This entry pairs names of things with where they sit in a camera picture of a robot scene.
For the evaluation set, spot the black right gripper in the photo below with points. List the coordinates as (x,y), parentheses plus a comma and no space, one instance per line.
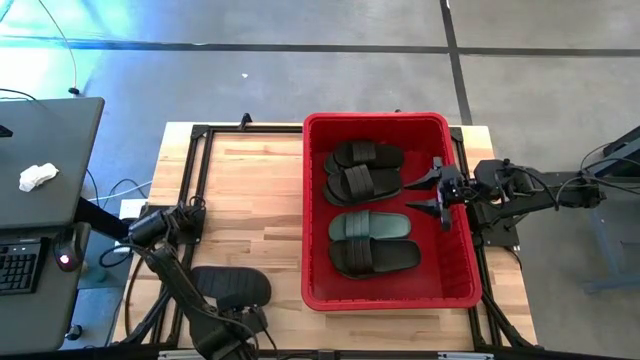
(452,187)

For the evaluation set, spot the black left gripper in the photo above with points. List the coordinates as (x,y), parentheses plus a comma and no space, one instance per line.
(220,340)

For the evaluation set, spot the black rubber slide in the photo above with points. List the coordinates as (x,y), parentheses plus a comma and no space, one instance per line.
(235,285)
(380,257)
(365,182)
(365,152)

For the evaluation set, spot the green rubber slide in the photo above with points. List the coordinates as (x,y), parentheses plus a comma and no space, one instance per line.
(385,226)

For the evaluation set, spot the red plastic bin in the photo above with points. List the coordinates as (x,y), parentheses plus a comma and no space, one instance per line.
(450,280)

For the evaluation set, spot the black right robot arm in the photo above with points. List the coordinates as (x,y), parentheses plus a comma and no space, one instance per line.
(540,192)

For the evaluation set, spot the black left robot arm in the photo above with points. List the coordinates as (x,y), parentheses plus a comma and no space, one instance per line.
(170,270)

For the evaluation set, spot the white box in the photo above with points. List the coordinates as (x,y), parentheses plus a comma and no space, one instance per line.
(131,207)

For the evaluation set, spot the black desk caster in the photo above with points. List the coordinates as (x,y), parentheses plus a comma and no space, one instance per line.
(74,332)

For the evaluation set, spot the black computer mouse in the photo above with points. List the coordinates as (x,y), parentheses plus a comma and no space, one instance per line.
(70,245)

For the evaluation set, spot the black keyboard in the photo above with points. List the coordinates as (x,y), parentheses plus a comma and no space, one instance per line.
(20,267)

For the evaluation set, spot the white crumpled cloth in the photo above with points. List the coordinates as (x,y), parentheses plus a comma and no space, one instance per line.
(37,175)

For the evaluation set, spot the grey desk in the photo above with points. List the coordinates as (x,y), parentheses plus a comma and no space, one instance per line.
(50,140)

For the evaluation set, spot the black monitor base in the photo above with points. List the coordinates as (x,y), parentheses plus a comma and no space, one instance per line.
(5,131)

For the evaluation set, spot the silver frame bracket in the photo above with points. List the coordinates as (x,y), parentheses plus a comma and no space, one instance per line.
(465,356)
(172,355)

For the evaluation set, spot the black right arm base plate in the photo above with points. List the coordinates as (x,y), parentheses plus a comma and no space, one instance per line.
(502,237)

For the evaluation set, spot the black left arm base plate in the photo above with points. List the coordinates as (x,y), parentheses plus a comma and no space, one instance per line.
(195,232)

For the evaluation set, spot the grey desk frame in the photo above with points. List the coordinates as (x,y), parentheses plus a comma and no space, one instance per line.
(602,235)

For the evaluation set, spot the black aluminium table frame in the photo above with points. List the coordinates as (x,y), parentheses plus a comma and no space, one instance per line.
(199,134)

